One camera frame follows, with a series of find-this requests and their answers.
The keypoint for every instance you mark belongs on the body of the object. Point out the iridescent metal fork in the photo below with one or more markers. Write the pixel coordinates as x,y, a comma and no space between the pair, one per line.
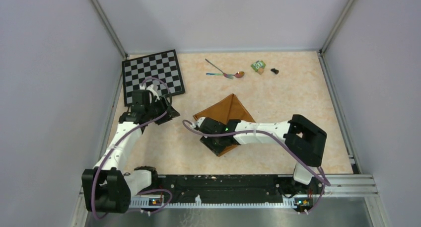
217,67

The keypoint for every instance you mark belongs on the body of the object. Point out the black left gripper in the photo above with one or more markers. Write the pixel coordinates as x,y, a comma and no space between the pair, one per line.
165,107

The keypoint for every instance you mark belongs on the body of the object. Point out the black white checkerboard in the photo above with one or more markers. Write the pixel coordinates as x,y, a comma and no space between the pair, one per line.
163,66

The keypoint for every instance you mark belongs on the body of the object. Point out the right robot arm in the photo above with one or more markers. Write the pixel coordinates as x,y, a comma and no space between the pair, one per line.
301,138

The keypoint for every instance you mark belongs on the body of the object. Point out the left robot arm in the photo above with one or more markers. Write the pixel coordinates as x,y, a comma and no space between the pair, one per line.
106,189

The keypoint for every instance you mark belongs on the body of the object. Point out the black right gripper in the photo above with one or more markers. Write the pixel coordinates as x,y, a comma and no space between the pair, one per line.
206,140

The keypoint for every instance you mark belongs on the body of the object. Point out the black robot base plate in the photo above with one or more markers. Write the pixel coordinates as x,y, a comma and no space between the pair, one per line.
232,189

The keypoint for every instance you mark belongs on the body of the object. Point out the iridescent metal spoon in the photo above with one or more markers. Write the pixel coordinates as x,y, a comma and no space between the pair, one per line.
235,75

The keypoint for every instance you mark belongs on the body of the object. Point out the aluminium frame rail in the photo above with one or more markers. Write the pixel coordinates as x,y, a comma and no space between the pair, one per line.
343,186

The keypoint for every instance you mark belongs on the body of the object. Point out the green numbered wooden block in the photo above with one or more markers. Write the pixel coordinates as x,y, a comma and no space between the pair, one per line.
259,66

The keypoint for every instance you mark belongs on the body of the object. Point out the brown cloth napkin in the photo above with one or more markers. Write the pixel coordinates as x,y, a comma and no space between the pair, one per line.
230,108

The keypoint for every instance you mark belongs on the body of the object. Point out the small black object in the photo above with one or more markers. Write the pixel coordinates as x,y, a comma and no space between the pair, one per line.
275,71

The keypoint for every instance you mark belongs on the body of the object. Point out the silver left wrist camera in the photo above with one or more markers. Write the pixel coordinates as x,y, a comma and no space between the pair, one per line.
152,88

